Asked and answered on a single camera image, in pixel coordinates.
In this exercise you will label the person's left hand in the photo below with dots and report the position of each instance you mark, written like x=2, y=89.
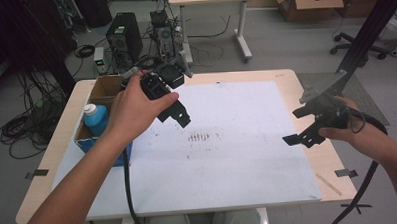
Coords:
x=133, y=111

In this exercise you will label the black tape cross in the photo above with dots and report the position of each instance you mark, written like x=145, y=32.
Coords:
x=356, y=207

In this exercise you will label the black tape strip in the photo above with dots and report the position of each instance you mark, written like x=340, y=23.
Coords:
x=38, y=173
x=345, y=173

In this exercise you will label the blue bottle with white cap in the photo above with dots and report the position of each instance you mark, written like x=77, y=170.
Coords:
x=96, y=120

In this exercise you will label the black aluminium stand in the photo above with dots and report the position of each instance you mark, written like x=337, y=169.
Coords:
x=370, y=29

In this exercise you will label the black curtain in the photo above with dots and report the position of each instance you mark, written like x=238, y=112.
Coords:
x=24, y=38

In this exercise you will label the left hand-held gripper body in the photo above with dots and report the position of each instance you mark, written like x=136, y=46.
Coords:
x=162, y=81

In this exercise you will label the cardboard box with blue outside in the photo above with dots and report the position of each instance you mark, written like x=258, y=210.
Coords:
x=102, y=88

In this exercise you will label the clear tape strip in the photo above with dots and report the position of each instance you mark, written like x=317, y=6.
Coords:
x=328, y=185

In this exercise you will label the small white power supply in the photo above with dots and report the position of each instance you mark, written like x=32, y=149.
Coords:
x=99, y=60

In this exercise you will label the black computer tower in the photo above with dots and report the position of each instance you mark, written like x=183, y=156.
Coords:
x=124, y=38

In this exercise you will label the person's right hand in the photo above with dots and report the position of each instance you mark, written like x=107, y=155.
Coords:
x=354, y=130

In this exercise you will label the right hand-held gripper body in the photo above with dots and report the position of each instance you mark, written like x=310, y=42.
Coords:
x=329, y=100

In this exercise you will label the black office chair base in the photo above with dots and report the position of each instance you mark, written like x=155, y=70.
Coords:
x=357, y=44

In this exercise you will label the white table mat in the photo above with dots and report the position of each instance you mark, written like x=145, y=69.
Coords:
x=228, y=164

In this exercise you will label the brown cardboard box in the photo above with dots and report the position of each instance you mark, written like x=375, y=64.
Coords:
x=311, y=4

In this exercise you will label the open computer case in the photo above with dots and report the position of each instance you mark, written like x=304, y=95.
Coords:
x=164, y=36

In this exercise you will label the light wooden table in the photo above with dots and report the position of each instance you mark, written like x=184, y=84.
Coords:
x=314, y=154

